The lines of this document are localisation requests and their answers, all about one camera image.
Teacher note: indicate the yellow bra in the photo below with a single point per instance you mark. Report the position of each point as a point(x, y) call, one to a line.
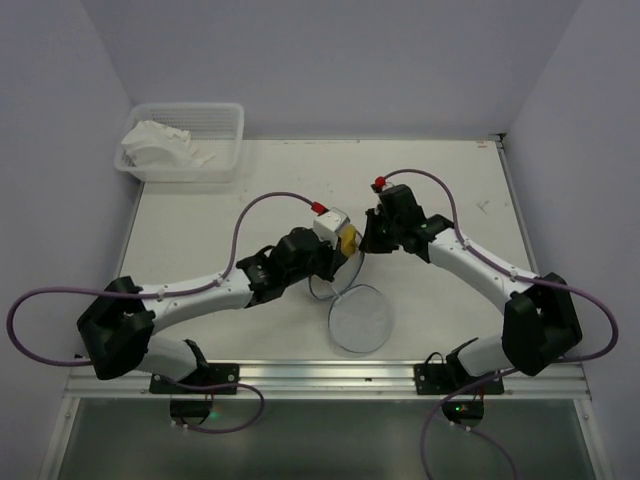
point(348, 240)

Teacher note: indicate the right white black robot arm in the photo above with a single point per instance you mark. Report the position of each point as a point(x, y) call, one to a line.
point(540, 323)

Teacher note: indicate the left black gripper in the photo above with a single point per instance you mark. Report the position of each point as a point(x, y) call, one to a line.
point(331, 257)

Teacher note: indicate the white plastic mesh basket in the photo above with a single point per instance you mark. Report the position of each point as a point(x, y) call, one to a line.
point(215, 126)

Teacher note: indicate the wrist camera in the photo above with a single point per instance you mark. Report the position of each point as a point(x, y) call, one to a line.
point(329, 223)
point(382, 187)

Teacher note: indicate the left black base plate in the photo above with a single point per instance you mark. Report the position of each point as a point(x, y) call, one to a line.
point(220, 380)

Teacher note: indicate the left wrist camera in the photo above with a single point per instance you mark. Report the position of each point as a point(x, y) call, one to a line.
point(329, 223)

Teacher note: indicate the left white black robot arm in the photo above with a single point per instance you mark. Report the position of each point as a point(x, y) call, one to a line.
point(121, 329)

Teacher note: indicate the white bra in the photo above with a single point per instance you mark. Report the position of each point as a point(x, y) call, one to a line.
point(153, 144)

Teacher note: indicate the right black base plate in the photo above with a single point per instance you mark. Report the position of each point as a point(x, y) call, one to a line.
point(441, 375)

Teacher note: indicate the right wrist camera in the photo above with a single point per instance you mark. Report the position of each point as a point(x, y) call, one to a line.
point(382, 187)

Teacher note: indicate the aluminium mounting rail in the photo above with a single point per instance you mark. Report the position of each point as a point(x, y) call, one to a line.
point(339, 379)

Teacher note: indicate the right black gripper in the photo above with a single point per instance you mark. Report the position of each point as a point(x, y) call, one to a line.
point(376, 232)

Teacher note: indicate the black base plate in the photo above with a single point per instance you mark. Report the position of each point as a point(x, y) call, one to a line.
point(220, 380)
point(441, 375)

